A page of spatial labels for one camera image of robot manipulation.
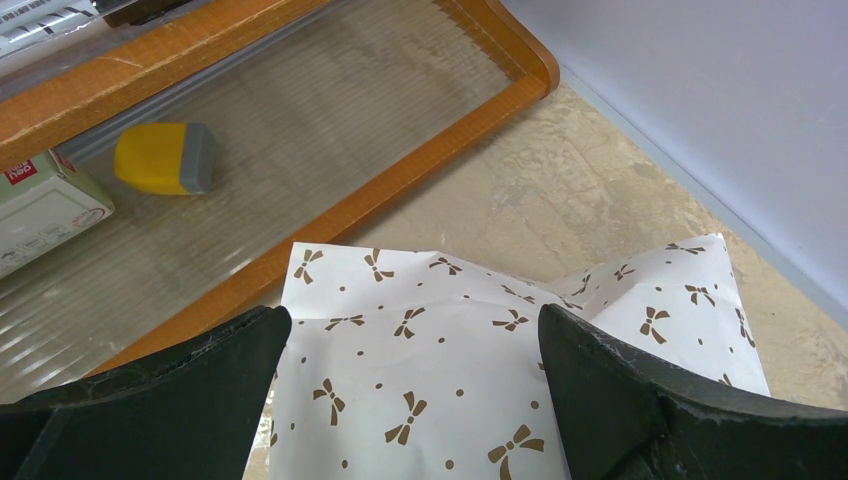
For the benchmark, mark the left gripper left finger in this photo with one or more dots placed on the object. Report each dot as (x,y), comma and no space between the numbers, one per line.
(189,411)

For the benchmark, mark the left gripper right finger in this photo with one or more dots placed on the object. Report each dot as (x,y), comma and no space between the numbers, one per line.
(623,413)

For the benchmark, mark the white patterned paper bag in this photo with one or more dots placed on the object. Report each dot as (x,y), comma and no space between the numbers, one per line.
(421,365)

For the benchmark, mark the green white deli box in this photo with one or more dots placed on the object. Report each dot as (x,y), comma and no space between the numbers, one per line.
(46,201)

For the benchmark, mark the orange wooden shelf rack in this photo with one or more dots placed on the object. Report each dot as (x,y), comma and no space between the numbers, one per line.
(319,126)

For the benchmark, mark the set of coloured markers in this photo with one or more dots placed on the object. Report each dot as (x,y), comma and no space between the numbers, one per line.
(29,24)

